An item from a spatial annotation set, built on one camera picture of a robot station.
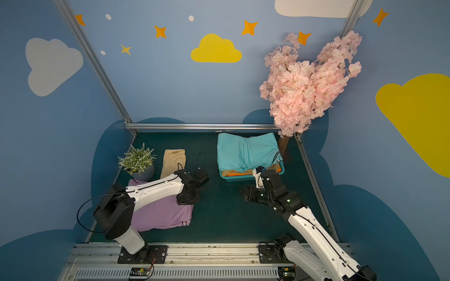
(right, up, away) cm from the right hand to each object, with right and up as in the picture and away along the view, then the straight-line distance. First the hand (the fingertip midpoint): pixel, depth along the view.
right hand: (246, 189), depth 76 cm
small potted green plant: (-53, +11, +10) cm, 55 cm away
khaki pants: (-9, +6, +12) cm, 16 cm away
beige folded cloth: (-43, +12, +31) cm, 55 cm away
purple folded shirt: (-38, -13, +5) cm, 40 cm away
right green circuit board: (+17, -35, -3) cm, 39 cm away
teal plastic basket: (-1, +2, +16) cm, 16 cm away
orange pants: (+19, +7, +15) cm, 25 cm away
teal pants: (-3, +16, +17) cm, 23 cm away
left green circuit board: (-45, -34, -5) cm, 56 cm away
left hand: (-26, -8, +10) cm, 29 cm away
